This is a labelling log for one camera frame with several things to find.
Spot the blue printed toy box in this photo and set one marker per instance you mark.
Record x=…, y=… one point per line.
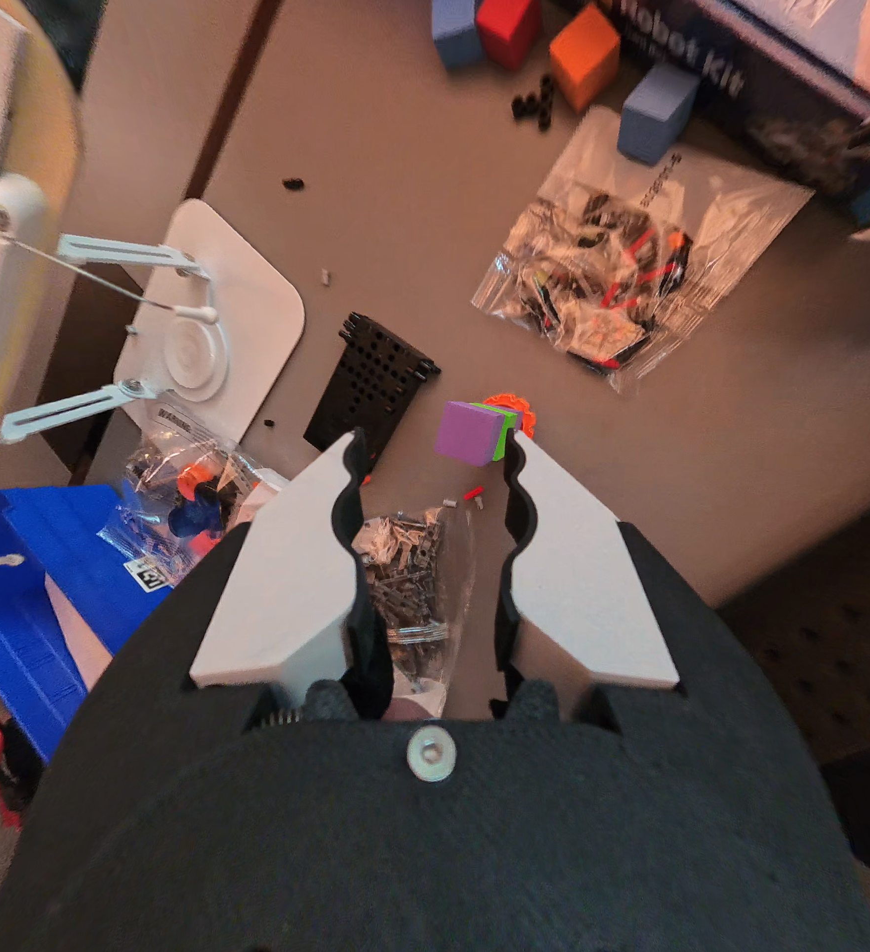
x=777, y=126

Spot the blue cube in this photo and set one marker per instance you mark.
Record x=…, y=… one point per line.
x=453, y=30
x=654, y=115

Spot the clear bag of grey parts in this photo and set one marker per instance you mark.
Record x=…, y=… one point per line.
x=405, y=580

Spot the black perforated panel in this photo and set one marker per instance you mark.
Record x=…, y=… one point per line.
x=837, y=632

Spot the clear bag of dark parts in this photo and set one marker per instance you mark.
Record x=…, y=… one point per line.
x=703, y=193

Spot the black perforated block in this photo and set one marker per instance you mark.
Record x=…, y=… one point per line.
x=368, y=379

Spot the white book stand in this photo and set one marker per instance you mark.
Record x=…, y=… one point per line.
x=241, y=297

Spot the orange cube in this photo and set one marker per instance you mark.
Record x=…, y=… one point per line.
x=584, y=52

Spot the grey desk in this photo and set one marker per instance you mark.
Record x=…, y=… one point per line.
x=405, y=223

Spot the red black bag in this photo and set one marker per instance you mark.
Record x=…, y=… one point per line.
x=3, y=766

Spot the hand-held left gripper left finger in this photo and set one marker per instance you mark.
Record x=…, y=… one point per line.
x=286, y=587

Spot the green cube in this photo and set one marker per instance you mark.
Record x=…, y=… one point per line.
x=508, y=439

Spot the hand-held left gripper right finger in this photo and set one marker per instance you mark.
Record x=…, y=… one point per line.
x=591, y=595

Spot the purple cube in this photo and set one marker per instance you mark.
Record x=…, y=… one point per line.
x=468, y=433

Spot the clear bag orange blue parts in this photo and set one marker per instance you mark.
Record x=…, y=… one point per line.
x=167, y=461

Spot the blue plastic bin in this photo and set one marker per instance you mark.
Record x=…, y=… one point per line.
x=48, y=520

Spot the orange gear wheel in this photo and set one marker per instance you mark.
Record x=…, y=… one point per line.
x=506, y=399

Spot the red cube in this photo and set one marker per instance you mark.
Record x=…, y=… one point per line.
x=509, y=26

